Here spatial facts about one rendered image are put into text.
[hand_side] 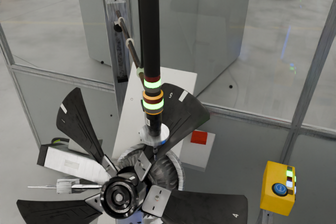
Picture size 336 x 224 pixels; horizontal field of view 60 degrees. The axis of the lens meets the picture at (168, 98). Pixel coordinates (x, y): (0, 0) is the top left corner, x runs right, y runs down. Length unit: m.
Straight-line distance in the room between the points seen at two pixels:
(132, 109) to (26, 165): 1.78
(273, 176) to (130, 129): 0.56
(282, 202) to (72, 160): 0.75
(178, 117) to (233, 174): 1.04
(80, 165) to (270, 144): 0.96
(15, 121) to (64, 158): 2.17
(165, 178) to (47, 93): 1.22
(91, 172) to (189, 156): 0.54
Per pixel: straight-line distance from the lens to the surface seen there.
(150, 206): 0.89
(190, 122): 0.80
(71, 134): 1.04
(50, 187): 1.15
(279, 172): 1.18
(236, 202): 0.92
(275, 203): 1.14
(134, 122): 1.13
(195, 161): 1.43
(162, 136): 0.68
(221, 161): 1.76
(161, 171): 0.99
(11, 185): 2.70
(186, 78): 1.09
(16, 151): 2.95
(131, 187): 0.85
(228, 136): 1.61
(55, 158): 1.16
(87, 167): 1.10
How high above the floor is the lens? 1.94
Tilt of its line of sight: 37 degrees down
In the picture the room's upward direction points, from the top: straight up
